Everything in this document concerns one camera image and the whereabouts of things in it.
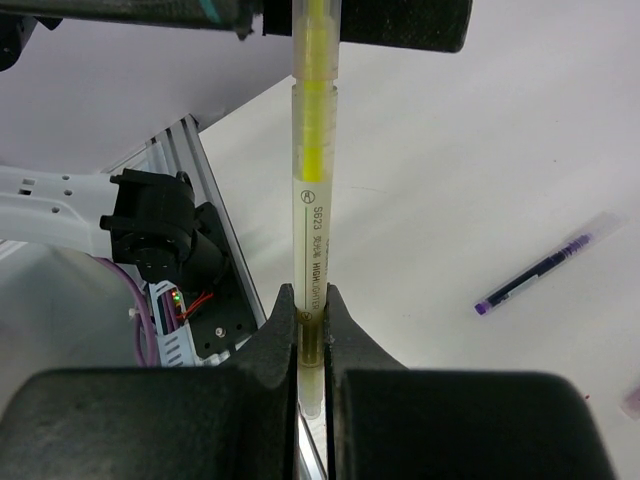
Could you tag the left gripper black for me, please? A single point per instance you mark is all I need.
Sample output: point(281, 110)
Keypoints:
point(16, 30)

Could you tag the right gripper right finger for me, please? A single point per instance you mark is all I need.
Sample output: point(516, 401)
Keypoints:
point(387, 421)

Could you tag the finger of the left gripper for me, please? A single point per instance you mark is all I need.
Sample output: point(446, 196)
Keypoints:
point(437, 26)

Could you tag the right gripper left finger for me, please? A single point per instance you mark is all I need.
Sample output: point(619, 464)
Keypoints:
point(236, 420)

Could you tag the yellow pen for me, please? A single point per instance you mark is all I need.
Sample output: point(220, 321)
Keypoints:
point(312, 225)

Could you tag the purple ink refill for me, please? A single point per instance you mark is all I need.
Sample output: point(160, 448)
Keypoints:
point(533, 273)

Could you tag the red pink pen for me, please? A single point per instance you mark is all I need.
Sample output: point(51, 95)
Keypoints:
point(631, 403)

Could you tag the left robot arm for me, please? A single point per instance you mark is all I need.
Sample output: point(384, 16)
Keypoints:
point(150, 220)

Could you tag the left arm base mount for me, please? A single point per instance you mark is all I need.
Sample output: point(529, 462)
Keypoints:
point(222, 323)

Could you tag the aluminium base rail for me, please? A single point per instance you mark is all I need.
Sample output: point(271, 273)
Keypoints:
point(236, 420)

